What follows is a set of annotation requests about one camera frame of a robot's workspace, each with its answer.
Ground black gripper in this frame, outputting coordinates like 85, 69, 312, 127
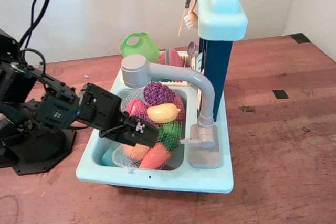
36, 83, 159, 147

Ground grey faucet lever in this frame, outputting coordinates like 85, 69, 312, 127
180, 124, 218, 149

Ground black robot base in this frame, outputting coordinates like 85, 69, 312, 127
1, 118, 77, 176

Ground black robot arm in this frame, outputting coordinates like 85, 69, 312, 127
1, 31, 159, 148

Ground mesh bag of toy fruit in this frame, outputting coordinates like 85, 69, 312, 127
102, 82, 186, 169

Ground light blue toy sink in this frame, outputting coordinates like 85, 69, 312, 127
75, 48, 235, 195

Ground grey toy faucet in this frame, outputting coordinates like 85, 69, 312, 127
120, 55, 216, 130

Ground pink toy plates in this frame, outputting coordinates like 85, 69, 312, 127
157, 48, 184, 67

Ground green toy cutting board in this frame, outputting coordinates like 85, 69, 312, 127
119, 32, 160, 63

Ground purple toy spoon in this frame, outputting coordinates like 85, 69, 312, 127
187, 41, 196, 65

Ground blue toy sink back shelf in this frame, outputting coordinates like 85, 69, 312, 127
198, 0, 248, 121

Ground black tape table patch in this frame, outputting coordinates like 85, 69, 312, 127
272, 90, 289, 100

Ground black tape corner patch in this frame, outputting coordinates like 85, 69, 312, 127
290, 33, 310, 44

